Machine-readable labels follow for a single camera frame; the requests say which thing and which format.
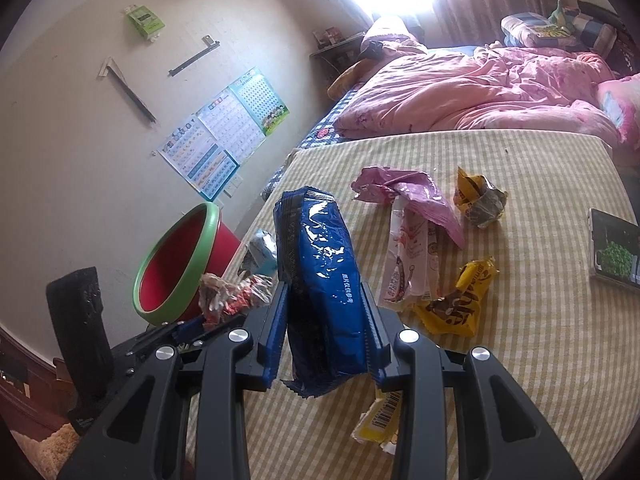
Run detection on pink floral quilt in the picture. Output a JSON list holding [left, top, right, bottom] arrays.
[[332, 44, 622, 149]]

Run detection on green plush toy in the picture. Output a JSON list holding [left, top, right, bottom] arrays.
[[547, 0, 582, 29]]

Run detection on dark desk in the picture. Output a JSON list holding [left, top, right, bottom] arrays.
[[308, 32, 372, 82]]

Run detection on orange silver wrapper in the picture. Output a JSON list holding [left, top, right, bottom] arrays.
[[199, 272, 277, 329]]

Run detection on wooden chair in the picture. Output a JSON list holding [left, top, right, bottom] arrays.
[[0, 327, 77, 442]]

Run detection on black wall bracket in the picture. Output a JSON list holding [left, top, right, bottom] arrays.
[[167, 34, 221, 79]]

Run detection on dark wooden headboard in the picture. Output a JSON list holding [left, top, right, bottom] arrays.
[[575, 0, 640, 82]]

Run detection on yellow snack wrapper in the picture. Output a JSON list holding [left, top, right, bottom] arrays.
[[413, 255, 502, 339], [457, 167, 509, 229]]

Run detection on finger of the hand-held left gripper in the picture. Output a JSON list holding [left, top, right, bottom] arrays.
[[125, 311, 252, 362]]

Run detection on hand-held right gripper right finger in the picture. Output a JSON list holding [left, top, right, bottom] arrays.
[[360, 285, 584, 480]]

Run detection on brown yellow blanket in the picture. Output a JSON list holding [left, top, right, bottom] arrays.
[[327, 57, 374, 99]]

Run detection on pink floral pillow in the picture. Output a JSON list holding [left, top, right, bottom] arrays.
[[594, 72, 640, 152]]

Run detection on dark plaid pillow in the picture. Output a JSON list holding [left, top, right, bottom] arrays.
[[569, 9, 619, 54]]

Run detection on small items on desk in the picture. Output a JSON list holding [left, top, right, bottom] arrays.
[[312, 26, 347, 49]]

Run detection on long white pink wrapper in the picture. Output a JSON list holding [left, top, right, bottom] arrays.
[[377, 194, 442, 314]]

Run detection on white chart wall poster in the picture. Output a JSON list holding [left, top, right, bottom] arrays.
[[197, 87, 267, 167]]

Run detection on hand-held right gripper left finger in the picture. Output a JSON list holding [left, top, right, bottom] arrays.
[[57, 281, 292, 480]]

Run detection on green hanging packet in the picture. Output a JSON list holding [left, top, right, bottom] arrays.
[[124, 3, 167, 44]]

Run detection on blue white plaid pillow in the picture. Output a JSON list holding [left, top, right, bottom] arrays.
[[501, 11, 557, 52]]

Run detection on pink purple snack bag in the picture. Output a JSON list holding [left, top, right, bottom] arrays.
[[351, 165, 467, 251]]

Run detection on blue snack packet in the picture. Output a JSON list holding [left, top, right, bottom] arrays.
[[272, 186, 372, 400]]

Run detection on yellow white barcode wrapper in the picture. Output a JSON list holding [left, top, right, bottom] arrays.
[[349, 384, 407, 457]]

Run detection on smartphone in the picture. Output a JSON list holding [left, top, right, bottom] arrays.
[[587, 207, 640, 292]]

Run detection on crumpled white blue carton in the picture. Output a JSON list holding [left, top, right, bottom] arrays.
[[243, 228, 278, 278]]

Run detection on blue striped wall poster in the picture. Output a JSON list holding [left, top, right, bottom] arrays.
[[157, 112, 239, 202]]

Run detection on blue grid wall poster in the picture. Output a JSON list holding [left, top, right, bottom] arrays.
[[228, 65, 292, 137]]

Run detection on checkered tablecloth table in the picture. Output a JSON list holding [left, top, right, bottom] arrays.
[[189, 129, 640, 480]]

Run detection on red basin with green rim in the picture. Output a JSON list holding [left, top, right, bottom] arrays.
[[132, 201, 247, 329]]

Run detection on rolled pink blanket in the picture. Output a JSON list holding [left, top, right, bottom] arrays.
[[360, 14, 427, 54]]

